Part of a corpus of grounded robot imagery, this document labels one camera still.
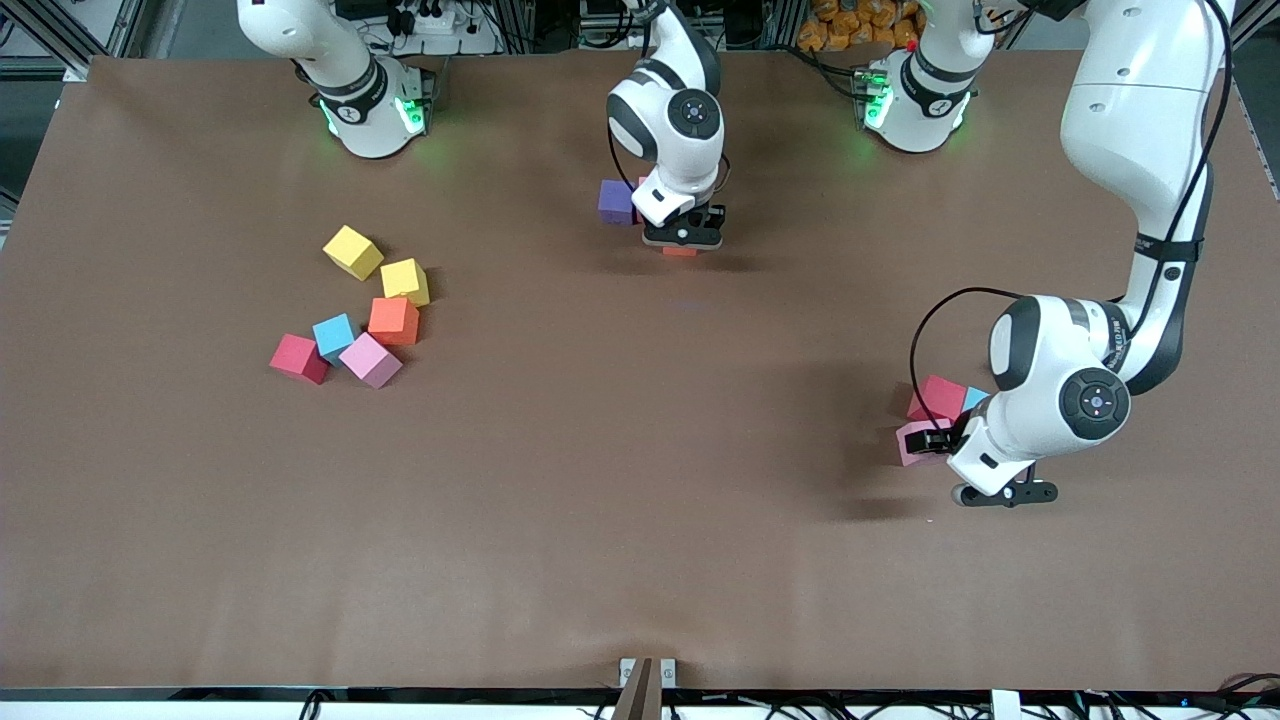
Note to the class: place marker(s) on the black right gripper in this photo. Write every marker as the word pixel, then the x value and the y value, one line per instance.
pixel 712 215

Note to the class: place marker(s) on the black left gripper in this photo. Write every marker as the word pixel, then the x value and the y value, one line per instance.
pixel 943 437

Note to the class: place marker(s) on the purple foam cube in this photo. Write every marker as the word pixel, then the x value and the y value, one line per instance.
pixel 615 201

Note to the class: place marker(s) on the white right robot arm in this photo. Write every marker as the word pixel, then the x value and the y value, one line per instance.
pixel 680 110

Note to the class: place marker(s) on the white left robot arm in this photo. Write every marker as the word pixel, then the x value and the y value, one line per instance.
pixel 1140 100

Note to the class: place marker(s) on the red foam cube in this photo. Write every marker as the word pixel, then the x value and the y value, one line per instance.
pixel 935 395
pixel 297 357

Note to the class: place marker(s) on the light blue foam cube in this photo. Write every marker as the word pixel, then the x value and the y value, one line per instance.
pixel 975 399
pixel 333 335

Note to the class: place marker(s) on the orange mesh bag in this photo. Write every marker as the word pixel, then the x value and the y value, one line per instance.
pixel 850 25

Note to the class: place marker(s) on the white tag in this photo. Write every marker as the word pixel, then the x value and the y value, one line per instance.
pixel 1005 705

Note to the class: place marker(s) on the yellow foam cube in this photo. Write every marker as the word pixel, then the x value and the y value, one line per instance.
pixel 404 281
pixel 352 251

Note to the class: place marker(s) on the white power strip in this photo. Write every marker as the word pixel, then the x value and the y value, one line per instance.
pixel 435 18

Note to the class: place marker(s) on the metal bracket with wedge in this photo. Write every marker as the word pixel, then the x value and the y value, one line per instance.
pixel 640 700

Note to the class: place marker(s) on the aluminium frame post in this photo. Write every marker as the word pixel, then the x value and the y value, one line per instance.
pixel 50 40
pixel 1235 38

